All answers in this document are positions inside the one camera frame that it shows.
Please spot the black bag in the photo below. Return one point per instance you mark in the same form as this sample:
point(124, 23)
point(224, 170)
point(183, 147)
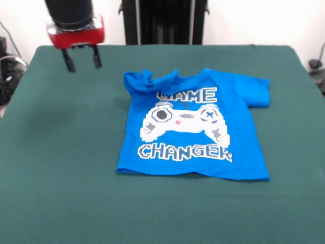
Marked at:
point(11, 78)

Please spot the blue printed t-shirt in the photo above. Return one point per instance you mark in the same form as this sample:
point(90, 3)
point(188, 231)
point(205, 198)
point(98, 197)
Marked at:
point(243, 127)

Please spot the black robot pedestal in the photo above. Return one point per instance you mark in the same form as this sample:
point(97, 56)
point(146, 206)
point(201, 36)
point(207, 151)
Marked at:
point(165, 20)

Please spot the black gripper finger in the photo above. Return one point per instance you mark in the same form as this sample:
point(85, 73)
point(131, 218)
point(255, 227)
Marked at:
point(97, 57)
point(68, 61)

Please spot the dark green table cloth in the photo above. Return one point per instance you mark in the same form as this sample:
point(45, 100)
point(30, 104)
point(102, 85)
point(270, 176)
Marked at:
point(76, 152)

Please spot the small black device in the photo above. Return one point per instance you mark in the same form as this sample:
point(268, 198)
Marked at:
point(3, 45)

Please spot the black round adapter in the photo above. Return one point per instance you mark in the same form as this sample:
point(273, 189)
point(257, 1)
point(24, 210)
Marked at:
point(314, 63)

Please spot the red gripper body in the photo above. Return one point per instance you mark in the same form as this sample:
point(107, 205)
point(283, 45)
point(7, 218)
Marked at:
point(78, 38)

